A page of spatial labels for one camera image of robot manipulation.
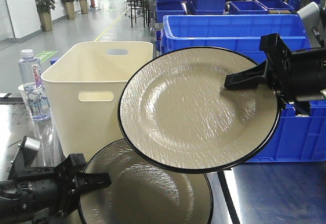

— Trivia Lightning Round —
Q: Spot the blue crate back right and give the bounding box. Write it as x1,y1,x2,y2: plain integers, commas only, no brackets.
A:
229,1,268,15

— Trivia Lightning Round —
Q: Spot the beige plate black rim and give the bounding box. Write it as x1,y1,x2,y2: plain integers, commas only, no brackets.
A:
118,47,280,174
78,139,213,223

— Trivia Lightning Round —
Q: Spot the white paper cup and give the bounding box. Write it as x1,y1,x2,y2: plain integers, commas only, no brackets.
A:
18,82,36,114

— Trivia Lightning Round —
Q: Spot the lower blue crate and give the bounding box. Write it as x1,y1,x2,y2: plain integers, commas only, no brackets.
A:
247,101,325,163

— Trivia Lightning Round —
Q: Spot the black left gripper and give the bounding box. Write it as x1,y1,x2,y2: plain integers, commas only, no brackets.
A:
7,142,112,223

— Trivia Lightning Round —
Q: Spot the potted plant near left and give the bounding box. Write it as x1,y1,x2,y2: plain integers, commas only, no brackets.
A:
35,0,56,32

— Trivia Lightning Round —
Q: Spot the large blue crate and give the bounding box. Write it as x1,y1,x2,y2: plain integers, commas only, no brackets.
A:
160,14,311,63

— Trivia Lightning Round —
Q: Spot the blue crate back middle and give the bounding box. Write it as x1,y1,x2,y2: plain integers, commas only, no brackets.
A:
190,0,226,15

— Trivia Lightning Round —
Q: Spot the clear water bottle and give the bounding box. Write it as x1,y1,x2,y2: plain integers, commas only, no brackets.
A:
18,49,50,121

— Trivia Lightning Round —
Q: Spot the cream plastic bin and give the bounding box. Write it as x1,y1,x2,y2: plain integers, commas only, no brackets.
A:
42,41,153,160

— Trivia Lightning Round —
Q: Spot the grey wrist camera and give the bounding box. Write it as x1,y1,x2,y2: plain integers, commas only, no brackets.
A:
297,2,325,48
22,135,40,167

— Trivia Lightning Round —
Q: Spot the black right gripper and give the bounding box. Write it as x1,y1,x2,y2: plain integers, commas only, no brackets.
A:
224,33,311,116

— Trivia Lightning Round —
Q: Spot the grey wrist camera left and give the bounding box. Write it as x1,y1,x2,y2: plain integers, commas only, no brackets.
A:
22,135,40,167

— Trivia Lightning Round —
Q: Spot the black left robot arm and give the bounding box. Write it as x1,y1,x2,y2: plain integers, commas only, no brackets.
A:
1,136,112,223

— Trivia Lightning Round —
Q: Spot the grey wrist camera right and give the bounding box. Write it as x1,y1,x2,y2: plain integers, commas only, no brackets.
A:
297,2,325,48

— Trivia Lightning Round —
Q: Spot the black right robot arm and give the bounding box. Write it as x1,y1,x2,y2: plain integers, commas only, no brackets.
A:
224,33,325,116

